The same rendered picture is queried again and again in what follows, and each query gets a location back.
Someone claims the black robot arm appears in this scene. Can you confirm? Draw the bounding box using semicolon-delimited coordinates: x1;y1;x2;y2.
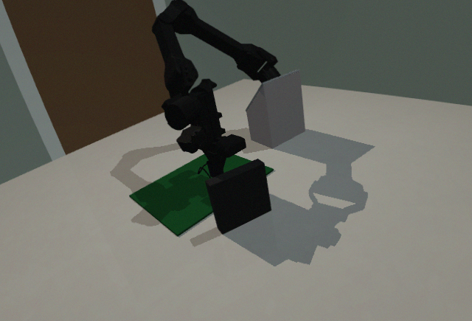
152;0;281;153

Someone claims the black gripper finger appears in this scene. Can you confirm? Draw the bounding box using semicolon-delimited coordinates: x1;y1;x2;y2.
207;149;226;171
199;143;214;161

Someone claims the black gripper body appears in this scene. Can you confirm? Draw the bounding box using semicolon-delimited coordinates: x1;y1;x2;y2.
194;110;246;158

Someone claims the black cable with plug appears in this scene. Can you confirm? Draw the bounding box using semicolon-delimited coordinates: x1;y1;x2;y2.
198;159;223;179

